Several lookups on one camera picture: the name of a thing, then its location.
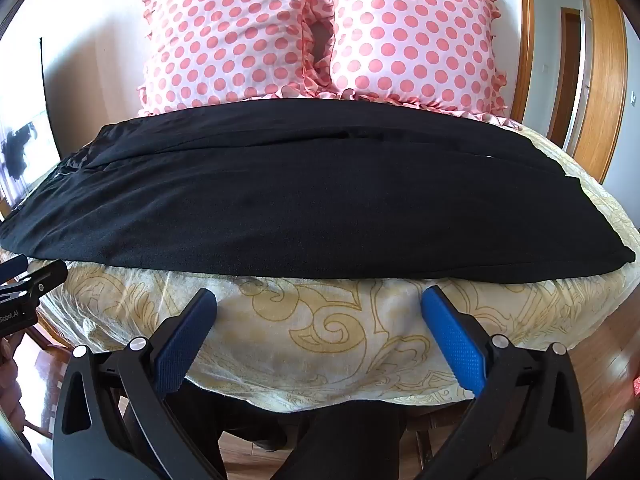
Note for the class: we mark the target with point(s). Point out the person's left hand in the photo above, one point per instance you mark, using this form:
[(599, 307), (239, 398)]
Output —
[(7, 385)]

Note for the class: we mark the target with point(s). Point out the window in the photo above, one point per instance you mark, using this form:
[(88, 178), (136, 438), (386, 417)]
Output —
[(22, 135)]

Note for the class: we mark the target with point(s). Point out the black pants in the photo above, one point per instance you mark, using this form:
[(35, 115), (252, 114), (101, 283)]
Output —
[(320, 200)]

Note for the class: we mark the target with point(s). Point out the yellow patterned bed sheet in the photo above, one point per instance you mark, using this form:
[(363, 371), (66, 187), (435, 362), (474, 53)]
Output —
[(320, 330)]

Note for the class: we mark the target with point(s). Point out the pink polka dot pillow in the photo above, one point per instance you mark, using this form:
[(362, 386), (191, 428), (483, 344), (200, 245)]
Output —
[(225, 35), (415, 30)]

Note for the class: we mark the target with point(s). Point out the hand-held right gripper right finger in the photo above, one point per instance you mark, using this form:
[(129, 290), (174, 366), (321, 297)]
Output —
[(452, 340)]

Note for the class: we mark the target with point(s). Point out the wooden bed frame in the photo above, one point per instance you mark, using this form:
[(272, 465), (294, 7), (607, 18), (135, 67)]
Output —
[(47, 330)]

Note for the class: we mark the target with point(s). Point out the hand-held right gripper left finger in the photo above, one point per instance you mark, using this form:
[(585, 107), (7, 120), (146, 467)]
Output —
[(182, 340)]

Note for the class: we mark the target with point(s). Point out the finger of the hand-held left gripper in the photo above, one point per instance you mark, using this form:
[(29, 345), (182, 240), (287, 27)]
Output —
[(42, 280), (12, 266)]

